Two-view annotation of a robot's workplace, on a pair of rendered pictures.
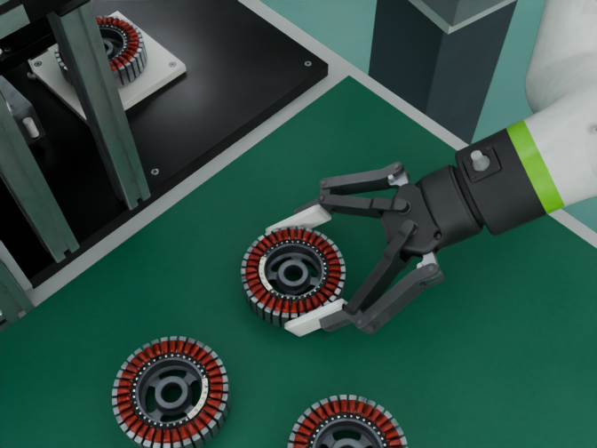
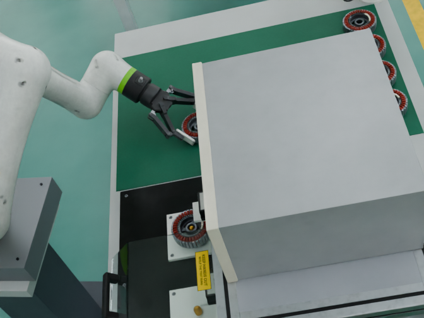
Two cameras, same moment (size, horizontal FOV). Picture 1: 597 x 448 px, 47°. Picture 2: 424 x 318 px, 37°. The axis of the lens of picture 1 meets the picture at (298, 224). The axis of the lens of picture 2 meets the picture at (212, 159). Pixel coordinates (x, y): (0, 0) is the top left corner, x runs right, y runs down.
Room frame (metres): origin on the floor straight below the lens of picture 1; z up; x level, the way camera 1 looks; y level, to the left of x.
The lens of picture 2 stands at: (1.15, 1.13, 2.25)
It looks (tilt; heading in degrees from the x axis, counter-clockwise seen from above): 50 degrees down; 235
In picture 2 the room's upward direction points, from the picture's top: 19 degrees counter-clockwise
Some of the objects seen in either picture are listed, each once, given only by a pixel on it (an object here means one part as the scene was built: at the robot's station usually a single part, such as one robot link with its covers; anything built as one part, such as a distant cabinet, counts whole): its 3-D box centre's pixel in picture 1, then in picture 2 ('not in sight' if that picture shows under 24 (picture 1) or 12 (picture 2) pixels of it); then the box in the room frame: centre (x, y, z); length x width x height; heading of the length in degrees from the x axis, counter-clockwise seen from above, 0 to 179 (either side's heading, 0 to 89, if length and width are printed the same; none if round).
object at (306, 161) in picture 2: not in sight; (300, 151); (0.54, 0.58, 1.22); 0.44 x 0.39 x 0.20; 45
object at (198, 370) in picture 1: (172, 395); not in sight; (0.23, 0.12, 0.77); 0.11 x 0.11 x 0.04
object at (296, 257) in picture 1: (293, 276); (199, 127); (0.36, 0.01, 0.77); 0.11 x 0.11 x 0.04
